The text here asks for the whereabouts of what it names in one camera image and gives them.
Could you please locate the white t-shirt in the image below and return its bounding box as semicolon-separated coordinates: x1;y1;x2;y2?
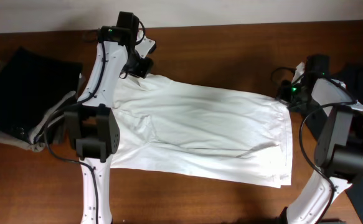
111;75;293;188

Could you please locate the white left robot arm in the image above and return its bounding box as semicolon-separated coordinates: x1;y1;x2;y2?
64;12;156;223

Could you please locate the grey striped folded garment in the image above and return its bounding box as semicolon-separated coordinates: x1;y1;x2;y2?
29;91;76;144

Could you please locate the black folded garment stack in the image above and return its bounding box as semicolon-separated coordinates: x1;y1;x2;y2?
0;47;82;141

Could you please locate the grey folded cloth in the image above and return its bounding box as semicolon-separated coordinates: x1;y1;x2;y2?
0;131;45;152

